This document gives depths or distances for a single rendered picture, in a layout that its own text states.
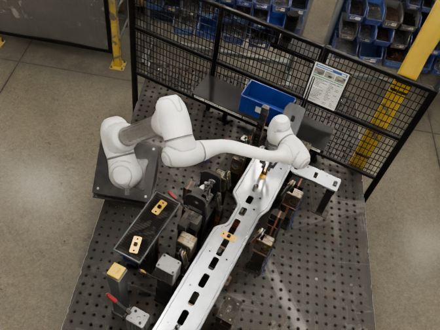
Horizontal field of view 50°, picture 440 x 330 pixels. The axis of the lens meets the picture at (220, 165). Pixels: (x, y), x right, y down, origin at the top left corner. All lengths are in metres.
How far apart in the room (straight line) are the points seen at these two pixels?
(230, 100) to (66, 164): 1.58
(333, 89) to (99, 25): 2.44
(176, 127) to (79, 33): 2.76
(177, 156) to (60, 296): 1.67
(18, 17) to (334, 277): 3.55
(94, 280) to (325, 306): 1.25
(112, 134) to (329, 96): 1.28
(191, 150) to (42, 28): 2.97
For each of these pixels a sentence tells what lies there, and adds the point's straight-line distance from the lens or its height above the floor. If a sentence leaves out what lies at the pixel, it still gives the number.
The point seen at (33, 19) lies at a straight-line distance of 4.75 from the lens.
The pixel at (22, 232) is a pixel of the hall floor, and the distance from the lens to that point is 3.67.
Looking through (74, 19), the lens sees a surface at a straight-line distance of 4.58.
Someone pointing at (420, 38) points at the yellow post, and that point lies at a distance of 2.59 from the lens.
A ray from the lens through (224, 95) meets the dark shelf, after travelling 3.01.
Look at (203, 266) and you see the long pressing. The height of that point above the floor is 1.00.
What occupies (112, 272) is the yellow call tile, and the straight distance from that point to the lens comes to 2.14.
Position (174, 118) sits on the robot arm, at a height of 1.61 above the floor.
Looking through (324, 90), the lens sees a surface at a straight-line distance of 2.85.
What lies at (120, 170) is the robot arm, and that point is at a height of 1.08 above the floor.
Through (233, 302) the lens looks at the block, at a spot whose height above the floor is 1.03.
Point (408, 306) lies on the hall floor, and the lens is 3.76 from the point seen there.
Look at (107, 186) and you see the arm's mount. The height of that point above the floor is 0.79.
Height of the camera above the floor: 3.09
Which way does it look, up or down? 52 degrees down
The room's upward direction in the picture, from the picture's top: 11 degrees clockwise
